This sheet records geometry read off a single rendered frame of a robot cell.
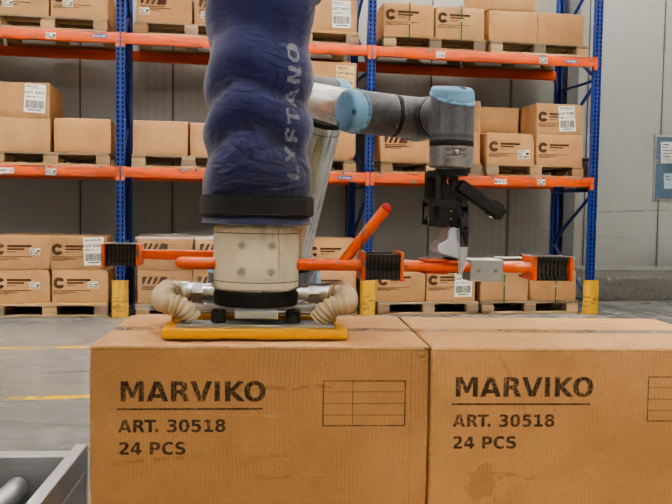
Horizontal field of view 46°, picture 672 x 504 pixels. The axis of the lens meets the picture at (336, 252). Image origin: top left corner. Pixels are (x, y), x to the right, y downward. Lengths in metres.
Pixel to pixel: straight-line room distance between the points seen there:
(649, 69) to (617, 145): 1.13
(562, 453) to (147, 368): 0.76
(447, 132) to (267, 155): 0.37
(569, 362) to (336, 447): 0.45
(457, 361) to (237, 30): 0.73
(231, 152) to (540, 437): 0.77
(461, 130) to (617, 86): 10.07
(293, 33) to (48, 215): 8.78
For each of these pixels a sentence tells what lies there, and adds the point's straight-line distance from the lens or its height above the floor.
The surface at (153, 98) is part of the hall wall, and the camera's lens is 10.16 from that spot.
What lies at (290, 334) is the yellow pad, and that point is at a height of 0.96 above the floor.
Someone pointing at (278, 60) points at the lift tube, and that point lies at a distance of 1.51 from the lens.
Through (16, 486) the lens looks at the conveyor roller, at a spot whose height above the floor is 0.54.
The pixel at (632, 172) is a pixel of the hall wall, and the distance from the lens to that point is 11.67.
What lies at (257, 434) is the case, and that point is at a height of 0.79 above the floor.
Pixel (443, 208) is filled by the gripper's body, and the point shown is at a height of 1.19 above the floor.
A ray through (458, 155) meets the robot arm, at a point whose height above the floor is 1.30.
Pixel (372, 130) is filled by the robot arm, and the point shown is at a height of 1.35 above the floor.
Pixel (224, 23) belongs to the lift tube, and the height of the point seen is 1.53.
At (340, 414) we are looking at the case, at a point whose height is 0.82.
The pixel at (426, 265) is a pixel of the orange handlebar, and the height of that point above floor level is 1.08.
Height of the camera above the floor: 1.19
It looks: 3 degrees down
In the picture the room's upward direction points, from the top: 1 degrees clockwise
